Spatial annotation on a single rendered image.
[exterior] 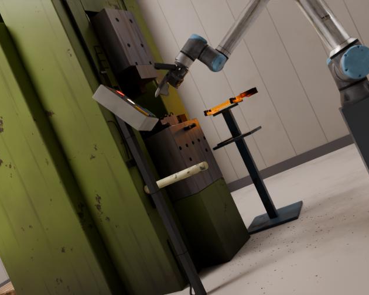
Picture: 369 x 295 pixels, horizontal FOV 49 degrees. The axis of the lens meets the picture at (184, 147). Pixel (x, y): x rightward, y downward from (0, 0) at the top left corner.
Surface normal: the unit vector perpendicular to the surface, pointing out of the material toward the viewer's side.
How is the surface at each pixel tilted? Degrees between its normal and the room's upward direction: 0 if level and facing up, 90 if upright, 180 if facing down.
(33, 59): 90
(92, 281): 90
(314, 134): 90
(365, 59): 95
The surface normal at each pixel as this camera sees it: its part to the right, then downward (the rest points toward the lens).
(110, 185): -0.48, 0.21
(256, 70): -0.29, 0.12
